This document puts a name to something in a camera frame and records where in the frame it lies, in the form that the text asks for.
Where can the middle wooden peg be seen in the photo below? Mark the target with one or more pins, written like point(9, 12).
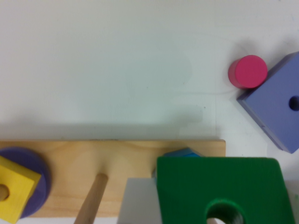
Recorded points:
point(88, 210)

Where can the large purple square block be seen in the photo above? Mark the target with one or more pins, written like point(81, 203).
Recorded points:
point(274, 105)

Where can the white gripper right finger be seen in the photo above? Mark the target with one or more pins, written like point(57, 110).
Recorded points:
point(293, 191)

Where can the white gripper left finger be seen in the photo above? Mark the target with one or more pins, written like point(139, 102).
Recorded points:
point(140, 203)

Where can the blue octagon block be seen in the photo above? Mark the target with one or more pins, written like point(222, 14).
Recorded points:
point(184, 153)

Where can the pink cylinder block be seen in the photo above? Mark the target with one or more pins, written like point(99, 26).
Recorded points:
point(248, 72)

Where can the green square block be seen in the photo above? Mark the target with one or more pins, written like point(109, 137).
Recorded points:
point(234, 190)

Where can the purple round disc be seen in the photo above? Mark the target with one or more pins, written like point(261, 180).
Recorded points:
point(32, 161)

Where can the wooden peg base board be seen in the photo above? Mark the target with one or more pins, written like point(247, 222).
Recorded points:
point(74, 165)

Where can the small yellow square block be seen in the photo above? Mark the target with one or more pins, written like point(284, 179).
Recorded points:
point(21, 183)

